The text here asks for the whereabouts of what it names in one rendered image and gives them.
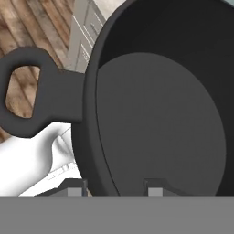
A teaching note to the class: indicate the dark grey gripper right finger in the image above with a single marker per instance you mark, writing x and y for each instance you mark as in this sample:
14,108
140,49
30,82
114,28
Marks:
155,188

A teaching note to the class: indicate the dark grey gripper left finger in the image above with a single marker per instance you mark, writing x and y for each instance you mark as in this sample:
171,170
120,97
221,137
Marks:
74,188

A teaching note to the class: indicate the black frying pan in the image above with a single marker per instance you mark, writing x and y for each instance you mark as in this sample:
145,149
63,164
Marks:
158,122

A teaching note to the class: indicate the grey cupboard run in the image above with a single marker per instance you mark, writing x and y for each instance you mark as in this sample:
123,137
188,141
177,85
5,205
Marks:
81,33

